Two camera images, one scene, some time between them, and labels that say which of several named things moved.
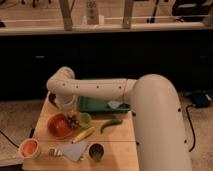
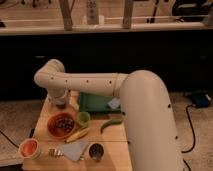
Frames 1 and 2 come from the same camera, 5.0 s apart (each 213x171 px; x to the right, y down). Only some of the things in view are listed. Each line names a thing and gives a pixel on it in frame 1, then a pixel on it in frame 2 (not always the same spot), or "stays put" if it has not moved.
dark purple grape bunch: x=72 y=121 -> x=65 y=123
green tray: x=99 y=105 stays put
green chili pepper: x=111 y=122 stays put
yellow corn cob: x=83 y=135 -> x=77 y=134
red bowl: x=57 y=125 stays put
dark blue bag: x=199 y=99 stays put
